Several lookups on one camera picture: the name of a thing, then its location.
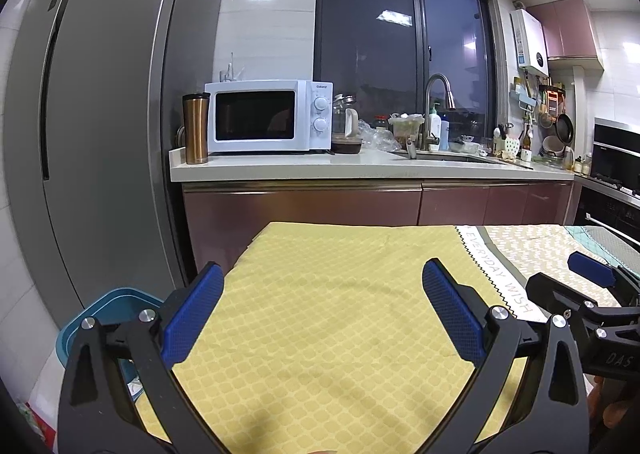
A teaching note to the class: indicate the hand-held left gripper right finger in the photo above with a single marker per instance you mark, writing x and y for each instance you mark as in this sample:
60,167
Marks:
452,314

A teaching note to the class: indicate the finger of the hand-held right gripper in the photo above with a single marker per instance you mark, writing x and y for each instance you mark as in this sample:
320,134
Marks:
590,268
555,291

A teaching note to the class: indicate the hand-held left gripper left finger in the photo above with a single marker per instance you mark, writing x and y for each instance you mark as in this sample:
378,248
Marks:
192,319

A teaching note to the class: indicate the blue plastic bin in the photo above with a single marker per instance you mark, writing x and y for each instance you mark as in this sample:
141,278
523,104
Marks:
110,304

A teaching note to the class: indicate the person's right hand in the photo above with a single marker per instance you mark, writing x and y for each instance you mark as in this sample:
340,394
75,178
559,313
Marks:
614,414

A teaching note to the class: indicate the black built-in oven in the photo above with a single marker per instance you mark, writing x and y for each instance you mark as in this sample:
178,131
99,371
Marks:
612,159

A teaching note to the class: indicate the dish rack with bowls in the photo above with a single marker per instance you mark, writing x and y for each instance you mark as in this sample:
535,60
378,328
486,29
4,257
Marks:
552,150

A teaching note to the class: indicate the yellow patterned tablecloth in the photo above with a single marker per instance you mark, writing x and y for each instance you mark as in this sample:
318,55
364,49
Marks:
325,324

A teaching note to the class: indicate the black frying pan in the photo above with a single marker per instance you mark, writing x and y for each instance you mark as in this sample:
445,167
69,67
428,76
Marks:
565,129

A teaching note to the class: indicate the white utensil holder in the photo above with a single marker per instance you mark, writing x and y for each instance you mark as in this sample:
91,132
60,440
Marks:
511,148

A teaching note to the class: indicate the maroon kitchen counter cabinet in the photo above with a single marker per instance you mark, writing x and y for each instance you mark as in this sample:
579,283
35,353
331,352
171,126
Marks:
300,209

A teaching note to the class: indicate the steel sink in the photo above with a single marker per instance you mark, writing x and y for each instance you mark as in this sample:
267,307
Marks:
465,159

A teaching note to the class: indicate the blue bottle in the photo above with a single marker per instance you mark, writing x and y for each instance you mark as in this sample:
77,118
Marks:
445,134

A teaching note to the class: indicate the white pump bottle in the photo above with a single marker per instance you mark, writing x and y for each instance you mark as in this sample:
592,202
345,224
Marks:
434,131

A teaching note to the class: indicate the red printed bag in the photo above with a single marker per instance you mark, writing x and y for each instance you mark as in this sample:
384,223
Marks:
40,421

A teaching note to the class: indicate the copper travel tumbler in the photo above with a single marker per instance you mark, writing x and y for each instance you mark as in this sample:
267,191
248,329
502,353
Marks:
196,134

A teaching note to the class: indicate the food container with plastic wrap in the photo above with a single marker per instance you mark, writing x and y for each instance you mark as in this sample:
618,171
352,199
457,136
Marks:
406,131

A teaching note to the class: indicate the clear plastic bag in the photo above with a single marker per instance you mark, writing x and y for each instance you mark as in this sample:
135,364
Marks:
377,136

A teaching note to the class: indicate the dark bowl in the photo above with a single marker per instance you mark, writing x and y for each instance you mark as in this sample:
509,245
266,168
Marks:
347,146

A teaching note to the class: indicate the grey refrigerator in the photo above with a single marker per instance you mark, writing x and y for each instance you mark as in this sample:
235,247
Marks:
110,134

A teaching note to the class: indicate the red lid jar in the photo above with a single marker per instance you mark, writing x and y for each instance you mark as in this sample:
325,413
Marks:
382,123

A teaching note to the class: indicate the steel kitchen faucet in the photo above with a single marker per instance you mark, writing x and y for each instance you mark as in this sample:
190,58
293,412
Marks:
428,104

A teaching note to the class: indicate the white microwave oven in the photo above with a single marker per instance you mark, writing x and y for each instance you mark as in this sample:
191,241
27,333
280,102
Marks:
255,116

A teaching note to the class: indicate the glass kettle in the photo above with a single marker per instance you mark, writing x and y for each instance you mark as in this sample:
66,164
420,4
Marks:
344,121

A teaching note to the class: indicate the white water heater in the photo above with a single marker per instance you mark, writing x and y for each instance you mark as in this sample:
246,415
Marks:
530,41

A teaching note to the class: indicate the dark sliding window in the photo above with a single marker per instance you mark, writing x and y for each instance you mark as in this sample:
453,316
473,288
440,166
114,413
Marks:
365,34

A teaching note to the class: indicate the blue wall shelf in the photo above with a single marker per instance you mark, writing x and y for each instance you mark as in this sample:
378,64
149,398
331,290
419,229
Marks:
521,99

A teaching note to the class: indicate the pink wall cabinet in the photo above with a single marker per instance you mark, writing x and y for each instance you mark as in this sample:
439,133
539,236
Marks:
570,29

